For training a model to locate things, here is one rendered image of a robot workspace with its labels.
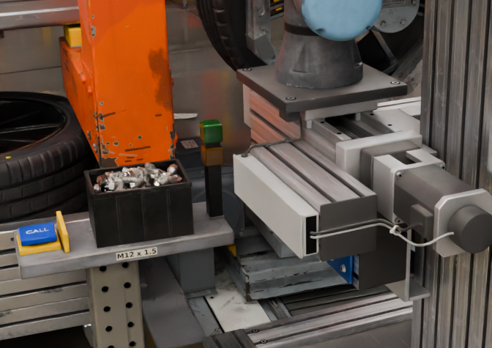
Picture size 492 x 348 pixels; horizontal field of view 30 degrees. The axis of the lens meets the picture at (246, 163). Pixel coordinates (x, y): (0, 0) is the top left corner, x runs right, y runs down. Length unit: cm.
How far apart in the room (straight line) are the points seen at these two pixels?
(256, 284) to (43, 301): 53
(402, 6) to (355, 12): 67
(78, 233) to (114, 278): 12
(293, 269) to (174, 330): 36
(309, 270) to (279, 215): 102
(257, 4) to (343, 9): 71
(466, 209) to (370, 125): 34
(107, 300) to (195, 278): 52
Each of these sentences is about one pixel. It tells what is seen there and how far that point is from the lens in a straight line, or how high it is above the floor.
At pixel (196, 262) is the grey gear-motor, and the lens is 238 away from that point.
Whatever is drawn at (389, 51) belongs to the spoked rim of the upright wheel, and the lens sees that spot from 234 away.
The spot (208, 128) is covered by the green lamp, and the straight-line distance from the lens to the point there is 185.
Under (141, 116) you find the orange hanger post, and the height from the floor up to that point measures 64.
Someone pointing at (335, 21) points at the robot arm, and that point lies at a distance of 137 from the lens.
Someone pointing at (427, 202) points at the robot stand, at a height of 75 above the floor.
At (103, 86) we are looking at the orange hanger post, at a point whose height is 72.
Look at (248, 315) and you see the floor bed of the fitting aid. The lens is 231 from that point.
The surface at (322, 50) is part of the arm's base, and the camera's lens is 152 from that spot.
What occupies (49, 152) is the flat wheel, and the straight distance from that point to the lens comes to 224.
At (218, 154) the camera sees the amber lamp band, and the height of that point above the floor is 59.
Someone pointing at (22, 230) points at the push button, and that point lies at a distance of 190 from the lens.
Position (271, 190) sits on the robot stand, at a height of 73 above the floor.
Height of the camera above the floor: 126
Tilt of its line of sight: 21 degrees down
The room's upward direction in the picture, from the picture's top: 2 degrees counter-clockwise
